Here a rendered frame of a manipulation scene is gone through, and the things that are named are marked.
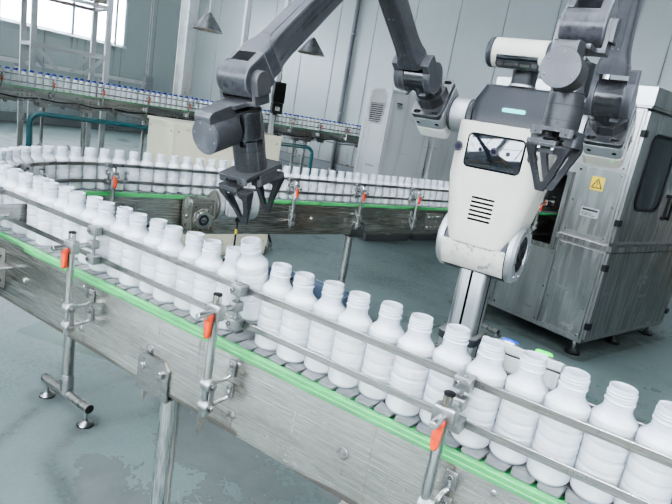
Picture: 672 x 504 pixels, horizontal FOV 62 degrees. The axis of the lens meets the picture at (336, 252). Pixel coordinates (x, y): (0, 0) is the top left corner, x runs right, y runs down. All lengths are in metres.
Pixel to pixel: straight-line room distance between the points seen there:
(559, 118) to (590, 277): 3.61
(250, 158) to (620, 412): 0.68
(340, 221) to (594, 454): 2.42
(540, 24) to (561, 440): 12.95
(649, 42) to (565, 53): 12.24
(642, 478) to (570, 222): 3.81
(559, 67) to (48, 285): 1.25
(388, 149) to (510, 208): 5.66
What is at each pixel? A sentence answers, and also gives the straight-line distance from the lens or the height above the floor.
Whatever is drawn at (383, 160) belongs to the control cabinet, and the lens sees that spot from 7.01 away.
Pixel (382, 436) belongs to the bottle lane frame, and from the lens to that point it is 0.95.
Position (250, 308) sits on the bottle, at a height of 1.07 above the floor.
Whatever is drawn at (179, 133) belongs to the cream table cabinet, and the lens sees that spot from 5.02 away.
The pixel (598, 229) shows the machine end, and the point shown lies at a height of 0.98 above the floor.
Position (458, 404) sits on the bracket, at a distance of 0.85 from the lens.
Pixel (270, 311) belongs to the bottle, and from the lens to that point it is 1.05.
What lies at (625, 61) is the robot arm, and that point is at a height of 1.65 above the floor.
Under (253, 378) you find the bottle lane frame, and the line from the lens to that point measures 1.08.
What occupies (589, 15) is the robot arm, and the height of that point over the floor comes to 1.66.
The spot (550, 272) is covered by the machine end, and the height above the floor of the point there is 0.56.
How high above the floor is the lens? 1.45
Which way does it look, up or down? 13 degrees down
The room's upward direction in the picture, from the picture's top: 10 degrees clockwise
